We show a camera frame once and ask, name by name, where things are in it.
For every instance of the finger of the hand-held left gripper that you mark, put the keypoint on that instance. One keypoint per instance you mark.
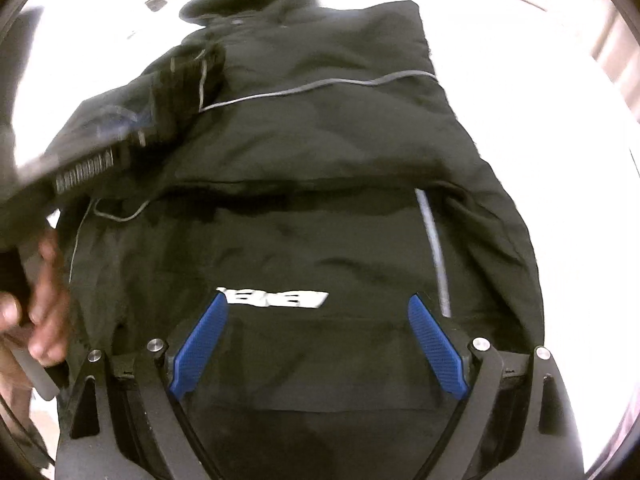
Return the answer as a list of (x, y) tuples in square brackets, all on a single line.
[(185, 85)]

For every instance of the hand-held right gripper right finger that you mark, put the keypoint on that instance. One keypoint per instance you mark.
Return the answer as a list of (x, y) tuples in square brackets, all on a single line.
[(437, 345)]

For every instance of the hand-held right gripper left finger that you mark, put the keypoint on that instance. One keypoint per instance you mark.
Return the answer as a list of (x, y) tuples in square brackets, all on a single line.
[(200, 345)]

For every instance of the black hooded jacket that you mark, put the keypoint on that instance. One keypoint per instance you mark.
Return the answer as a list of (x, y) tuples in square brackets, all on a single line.
[(320, 200)]

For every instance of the person's left hand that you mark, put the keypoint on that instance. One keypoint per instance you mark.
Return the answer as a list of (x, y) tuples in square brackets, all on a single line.
[(47, 290)]

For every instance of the small dark object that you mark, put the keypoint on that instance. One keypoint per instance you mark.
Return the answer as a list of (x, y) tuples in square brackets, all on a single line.
[(156, 1)]

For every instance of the white bed sheet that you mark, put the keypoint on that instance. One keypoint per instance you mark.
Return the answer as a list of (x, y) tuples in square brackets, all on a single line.
[(525, 85)]

